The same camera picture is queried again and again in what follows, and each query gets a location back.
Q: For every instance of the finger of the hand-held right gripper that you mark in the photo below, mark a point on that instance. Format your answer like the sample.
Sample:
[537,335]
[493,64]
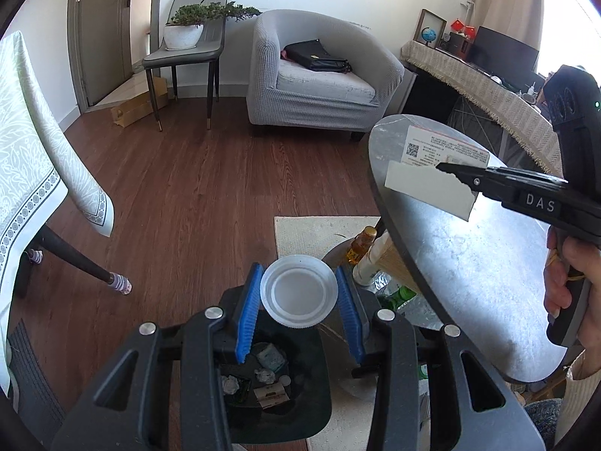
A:
[488,182]

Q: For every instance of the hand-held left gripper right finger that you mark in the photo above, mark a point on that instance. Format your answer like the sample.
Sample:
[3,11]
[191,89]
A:
[351,317]

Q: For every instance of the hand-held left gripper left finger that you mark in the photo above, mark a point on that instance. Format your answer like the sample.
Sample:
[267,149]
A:
[246,314]

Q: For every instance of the blue and white plastic bag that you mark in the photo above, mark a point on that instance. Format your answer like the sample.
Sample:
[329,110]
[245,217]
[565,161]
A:
[271,356]

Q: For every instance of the white plastic lid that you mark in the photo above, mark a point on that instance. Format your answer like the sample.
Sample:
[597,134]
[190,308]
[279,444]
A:
[298,293]

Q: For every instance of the white paper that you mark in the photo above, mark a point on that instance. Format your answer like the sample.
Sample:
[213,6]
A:
[230,384]
[265,375]

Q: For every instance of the white cardboard packaging box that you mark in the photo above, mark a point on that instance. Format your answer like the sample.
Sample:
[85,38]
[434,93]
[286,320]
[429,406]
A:
[422,188]

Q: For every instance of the brown cardboard roll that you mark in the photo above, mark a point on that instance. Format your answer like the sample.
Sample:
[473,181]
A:
[271,393]

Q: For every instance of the black trash bin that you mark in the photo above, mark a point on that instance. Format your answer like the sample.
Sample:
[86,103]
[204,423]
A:
[300,413]

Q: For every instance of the person's right forearm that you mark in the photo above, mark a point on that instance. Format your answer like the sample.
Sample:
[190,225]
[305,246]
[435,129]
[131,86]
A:
[582,399]

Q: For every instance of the person's right hand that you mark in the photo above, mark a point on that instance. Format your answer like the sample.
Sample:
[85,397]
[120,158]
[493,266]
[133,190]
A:
[587,253]

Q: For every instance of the green glass bottle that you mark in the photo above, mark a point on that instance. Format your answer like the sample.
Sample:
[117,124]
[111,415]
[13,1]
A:
[399,296]

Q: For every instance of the white bottle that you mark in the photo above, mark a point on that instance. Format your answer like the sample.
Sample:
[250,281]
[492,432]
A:
[368,265]

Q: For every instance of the amber liquid bottle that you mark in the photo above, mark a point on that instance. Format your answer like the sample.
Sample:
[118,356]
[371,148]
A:
[360,246]

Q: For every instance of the beige fringed tablecloth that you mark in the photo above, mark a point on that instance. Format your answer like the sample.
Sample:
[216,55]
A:
[493,98]

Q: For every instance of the black monitor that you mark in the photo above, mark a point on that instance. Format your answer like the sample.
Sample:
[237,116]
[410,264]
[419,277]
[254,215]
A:
[504,54]

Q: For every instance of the striped chair leg sock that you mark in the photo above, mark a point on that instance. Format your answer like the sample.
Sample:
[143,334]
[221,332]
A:
[34,256]
[120,285]

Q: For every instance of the dark wooden box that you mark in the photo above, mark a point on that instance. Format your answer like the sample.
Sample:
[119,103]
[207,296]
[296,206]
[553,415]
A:
[454,43]

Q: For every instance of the small blue globe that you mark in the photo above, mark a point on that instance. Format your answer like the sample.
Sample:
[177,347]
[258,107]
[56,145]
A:
[428,34]

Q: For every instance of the grey armchair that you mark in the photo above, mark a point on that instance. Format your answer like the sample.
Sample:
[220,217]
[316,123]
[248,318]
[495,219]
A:
[328,98]

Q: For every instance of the black handbag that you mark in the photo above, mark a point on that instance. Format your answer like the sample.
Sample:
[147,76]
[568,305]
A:
[312,54]

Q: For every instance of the dark ribbed panel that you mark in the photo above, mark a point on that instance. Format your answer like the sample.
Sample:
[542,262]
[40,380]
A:
[35,380]

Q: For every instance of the brown cardboard box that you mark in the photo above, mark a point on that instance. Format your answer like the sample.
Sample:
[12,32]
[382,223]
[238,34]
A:
[136,110]

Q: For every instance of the grey dining chair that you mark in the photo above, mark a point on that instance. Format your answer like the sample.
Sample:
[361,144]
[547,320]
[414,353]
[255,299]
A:
[188,54]

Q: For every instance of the pale green patterned cloth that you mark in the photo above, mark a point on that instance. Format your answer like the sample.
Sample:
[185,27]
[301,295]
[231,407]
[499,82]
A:
[28,150]

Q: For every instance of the potted bonsai in white pot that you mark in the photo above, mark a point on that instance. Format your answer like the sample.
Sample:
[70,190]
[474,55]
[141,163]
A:
[183,37]

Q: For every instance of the grey door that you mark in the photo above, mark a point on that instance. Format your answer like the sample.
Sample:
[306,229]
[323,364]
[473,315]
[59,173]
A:
[101,33]

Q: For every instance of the wooden picture frame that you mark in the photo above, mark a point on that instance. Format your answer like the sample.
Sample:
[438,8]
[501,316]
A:
[434,18]

